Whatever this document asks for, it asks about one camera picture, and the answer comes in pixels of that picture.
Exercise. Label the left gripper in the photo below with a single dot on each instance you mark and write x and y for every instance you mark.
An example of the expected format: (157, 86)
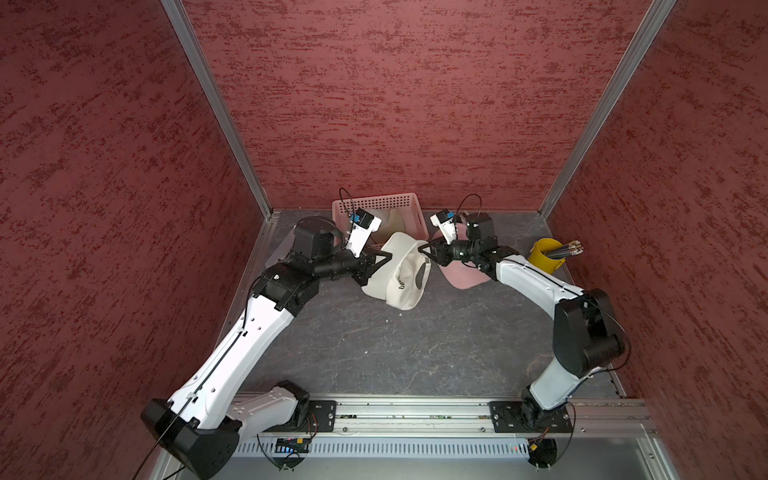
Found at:
(367, 265)

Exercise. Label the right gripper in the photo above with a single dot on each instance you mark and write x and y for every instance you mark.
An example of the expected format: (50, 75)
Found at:
(441, 250)

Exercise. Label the cream baseball cap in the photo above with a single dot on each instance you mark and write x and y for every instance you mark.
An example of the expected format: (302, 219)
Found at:
(402, 280)

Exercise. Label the pink baseball cap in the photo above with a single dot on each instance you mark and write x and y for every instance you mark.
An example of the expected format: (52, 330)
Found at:
(462, 276)

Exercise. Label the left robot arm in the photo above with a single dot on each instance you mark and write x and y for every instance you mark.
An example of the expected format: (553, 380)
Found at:
(198, 424)

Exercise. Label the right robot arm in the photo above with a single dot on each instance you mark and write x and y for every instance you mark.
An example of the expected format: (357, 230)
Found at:
(587, 337)

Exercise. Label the pink perforated plastic basket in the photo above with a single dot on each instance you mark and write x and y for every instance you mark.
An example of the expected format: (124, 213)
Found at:
(400, 212)

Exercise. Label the clear plastic box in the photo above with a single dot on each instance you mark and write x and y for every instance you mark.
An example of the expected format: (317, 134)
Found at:
(282, 250)

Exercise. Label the yellow pencil cup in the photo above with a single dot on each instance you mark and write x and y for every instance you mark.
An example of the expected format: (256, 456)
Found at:
(538, 258)

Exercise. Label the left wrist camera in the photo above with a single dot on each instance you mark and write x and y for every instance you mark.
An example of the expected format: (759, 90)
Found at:
(363, 224)

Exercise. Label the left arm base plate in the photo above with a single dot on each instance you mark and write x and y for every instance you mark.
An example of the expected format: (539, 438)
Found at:
(313, 416)

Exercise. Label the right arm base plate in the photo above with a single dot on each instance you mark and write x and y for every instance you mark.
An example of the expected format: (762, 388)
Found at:
(521, 417)

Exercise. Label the aluminium front rail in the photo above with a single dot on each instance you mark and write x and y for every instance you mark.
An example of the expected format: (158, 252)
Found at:
(371, 415)

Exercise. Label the left corner aluminium post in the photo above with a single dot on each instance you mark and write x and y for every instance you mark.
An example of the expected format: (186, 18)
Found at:
(184, 30)

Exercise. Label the corner aluminium post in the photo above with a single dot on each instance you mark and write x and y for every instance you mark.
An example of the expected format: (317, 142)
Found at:
(641, 41)
(184, 30)

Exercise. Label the right corner aluminium post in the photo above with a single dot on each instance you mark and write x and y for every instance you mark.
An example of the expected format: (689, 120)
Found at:
(641, 41)

